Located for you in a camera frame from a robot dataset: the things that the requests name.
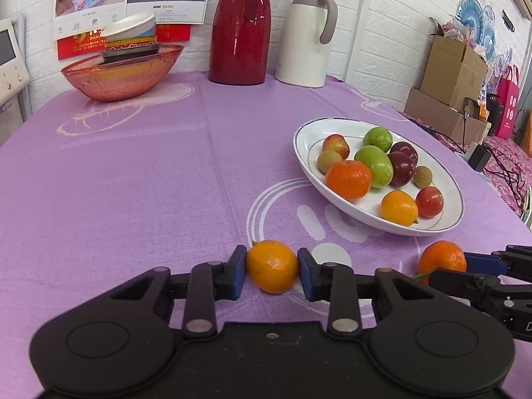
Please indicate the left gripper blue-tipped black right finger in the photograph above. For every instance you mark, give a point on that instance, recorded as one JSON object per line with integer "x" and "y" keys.
{"x": 334, "y": 283}

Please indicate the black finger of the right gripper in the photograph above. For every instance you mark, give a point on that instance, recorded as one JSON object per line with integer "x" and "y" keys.
{"x": 473, "y": 287}

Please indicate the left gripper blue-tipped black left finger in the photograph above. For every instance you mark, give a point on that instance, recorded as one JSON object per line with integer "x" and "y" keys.
{"x": 210, "y": 282}

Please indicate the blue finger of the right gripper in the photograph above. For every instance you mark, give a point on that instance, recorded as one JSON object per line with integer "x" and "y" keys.
{"x": 514, "y": 261}

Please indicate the orange tangerine back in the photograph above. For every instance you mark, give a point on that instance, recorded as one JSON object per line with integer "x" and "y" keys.
{"x": 441, "y": 254}

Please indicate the small yellow orange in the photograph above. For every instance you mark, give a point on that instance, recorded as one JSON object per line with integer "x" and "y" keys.
{"x": 399, "y": 207}
{"x": 272, "y": 266}

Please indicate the red cherry tomato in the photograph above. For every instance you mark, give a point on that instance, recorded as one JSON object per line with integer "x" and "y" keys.
{"x": 430, "y": 202}

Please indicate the large orange tangerine front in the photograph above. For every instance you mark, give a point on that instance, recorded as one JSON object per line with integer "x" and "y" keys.
{"x": 350, "y": 179}

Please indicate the oval green apple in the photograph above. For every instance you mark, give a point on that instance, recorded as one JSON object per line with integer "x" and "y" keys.
{"x": 379, "y": 164}

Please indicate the brown longan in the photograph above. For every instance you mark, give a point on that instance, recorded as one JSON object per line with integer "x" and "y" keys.
{"x": 423, "y": 177}
{"x": 326, "y": 159}

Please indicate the dark red plum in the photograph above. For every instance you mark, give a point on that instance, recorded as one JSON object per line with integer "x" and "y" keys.
{"x": 407, "y": 149}
{"x": 403, "y": 169}

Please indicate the red yellow peach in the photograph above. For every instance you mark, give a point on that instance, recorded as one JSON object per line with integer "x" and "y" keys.
{"x": 337, "y": 143}

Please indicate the round green apple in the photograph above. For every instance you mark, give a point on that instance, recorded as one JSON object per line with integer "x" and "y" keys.
{"x": 378, "y": 137}

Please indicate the black power adapter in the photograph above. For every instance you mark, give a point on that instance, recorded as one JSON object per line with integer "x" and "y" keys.
{"x": 479, "y": 158}

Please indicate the purple tablecloth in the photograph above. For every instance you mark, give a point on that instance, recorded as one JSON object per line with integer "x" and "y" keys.
{"x": 95, "y": 194}

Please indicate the white porcelain plate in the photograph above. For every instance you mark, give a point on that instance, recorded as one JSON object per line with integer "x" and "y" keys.
{"x": 307, "y": 144}

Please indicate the pink shopping bag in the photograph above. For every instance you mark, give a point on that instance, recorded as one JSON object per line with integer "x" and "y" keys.
{"x": 508, "y": 92}

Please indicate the lower cardboard box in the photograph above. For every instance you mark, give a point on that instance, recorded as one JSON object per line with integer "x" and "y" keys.
{"x": 445, "y": 119}

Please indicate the cardboard box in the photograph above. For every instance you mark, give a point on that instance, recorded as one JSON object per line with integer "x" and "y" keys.
{"x": 454, "y": 72}
{"x": 445, "y": 119}

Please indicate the upper cardboard box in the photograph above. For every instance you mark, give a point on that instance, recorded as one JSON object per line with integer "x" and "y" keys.
{"x": 454, "y": 72}

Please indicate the red glass bowl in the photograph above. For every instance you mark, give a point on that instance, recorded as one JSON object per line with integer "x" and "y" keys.
{"x": 117, "y": 76}

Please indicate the white thermos jug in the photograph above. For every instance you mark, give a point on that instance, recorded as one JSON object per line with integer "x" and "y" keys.
{"x": 305, "y": 43}

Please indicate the red thermos jug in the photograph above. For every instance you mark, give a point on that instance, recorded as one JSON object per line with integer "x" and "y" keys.
{"x": 240, "y": 42}

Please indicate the blue paper fans decoration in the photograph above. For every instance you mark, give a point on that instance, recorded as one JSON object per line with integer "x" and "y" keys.
{"x": 481, "y": 22}

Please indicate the stack of small bowls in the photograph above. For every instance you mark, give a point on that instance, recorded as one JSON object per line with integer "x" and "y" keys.
{"x": 131, "y": 37}

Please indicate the white water dispenser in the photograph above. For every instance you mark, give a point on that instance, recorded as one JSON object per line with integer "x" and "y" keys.
{"x": 14, "y": 77}

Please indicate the bedding calendar poster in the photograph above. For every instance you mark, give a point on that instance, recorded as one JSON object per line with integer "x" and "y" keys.
{"x": 77, "y": 24}

